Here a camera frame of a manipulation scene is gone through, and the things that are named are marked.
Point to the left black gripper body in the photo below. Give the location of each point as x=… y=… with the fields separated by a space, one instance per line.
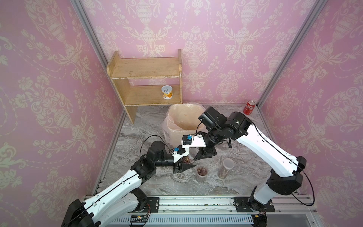
x=176 y=167

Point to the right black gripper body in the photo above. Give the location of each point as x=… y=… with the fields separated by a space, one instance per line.
x=209 y=147

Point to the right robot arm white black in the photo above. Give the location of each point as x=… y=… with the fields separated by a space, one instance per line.
x=286 y=169

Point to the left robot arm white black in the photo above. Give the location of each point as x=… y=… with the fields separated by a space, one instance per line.
x=125 y=195

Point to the clear plastic bin liner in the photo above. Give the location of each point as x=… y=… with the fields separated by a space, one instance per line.
x=167 y=127

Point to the red cola can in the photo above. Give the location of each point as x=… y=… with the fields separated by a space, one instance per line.
x=248 y=109

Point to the yellow white can on shelf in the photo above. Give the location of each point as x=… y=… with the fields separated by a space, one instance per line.
x=167 y=92

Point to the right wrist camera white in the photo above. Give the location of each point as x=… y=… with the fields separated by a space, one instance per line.
x=196 y=140

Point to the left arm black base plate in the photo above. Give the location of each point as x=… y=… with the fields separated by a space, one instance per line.
x=150 y=204

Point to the aluminium mounting rail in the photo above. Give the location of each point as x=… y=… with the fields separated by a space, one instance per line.
x=218 y=211

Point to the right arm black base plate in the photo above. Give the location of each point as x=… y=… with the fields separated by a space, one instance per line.
x=242 y=204

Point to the small circuit board with wires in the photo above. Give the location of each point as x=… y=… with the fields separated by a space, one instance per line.
x=139 y=220

